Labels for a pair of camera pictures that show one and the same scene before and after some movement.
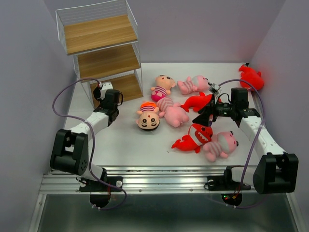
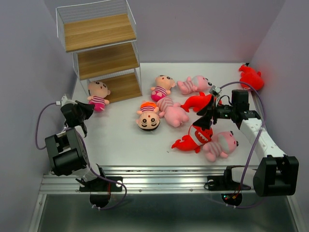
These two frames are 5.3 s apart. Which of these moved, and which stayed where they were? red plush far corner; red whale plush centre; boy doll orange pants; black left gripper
Moved: black left gripper
Stayed: red plush far corner; red whale plush centre; boy doll orange pants
